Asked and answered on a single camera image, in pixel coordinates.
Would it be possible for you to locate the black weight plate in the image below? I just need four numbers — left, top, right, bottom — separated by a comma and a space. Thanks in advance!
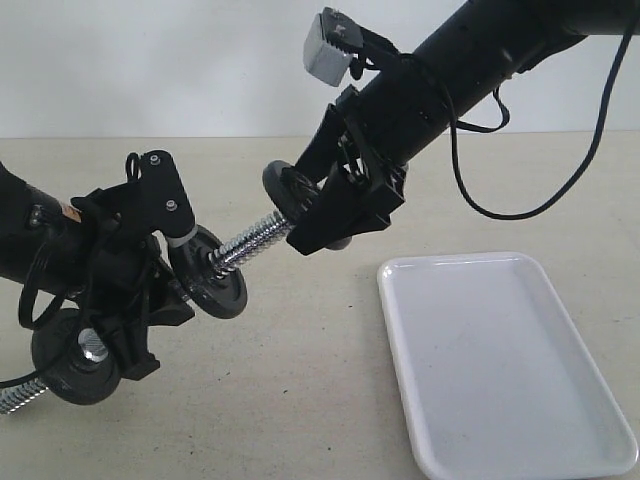
262, 160, 352, 256
31, 308, 121, 406

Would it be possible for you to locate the chrome threaded dumbbell bar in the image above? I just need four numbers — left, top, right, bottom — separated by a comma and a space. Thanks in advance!
1, 211, 287, 415

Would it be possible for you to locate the chrome collar nut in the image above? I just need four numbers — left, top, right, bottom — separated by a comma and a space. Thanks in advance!
77, 328, 109, 363

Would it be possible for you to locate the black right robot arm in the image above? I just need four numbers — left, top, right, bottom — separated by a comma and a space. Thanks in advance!
287, 1, 639, 255

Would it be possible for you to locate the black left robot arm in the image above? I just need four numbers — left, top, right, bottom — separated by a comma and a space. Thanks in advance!
1, 150, 197, 382

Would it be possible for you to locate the white rectangular plastic tray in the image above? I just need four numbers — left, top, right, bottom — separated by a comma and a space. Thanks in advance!
377, 251, 639, 479

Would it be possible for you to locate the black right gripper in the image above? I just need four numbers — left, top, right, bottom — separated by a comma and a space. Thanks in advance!
285, 84, 449, 255

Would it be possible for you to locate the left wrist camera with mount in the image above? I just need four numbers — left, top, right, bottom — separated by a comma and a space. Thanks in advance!
122, 150, 197, 248

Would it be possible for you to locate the black round disc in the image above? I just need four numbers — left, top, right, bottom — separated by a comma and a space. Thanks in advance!
168, 225, 248, 320

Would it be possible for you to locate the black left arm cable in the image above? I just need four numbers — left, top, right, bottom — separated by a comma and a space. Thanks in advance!
0, 152, 166, 389

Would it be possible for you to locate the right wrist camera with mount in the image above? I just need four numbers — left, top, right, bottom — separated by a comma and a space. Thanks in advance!
302, 6, 400, 87

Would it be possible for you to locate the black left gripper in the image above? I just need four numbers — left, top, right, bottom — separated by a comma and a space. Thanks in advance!
69, 184, 195, 381

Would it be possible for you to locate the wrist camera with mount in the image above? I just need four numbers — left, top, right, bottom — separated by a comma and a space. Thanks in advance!
302, 6, 400, 87
122, 150, 197, 248

